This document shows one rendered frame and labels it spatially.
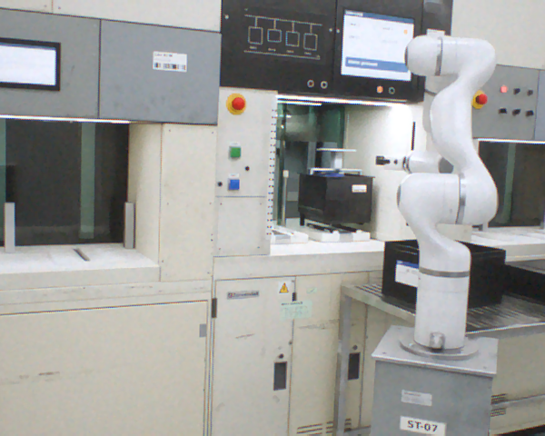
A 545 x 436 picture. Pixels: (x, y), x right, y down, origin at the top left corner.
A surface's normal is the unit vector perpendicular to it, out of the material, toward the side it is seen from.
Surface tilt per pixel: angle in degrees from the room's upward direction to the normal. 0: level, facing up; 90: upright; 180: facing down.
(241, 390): 90
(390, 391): 90
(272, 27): 90
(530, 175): 90
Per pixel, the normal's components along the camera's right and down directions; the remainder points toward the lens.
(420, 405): -0.33, 0.10
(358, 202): 0.44, 0.12
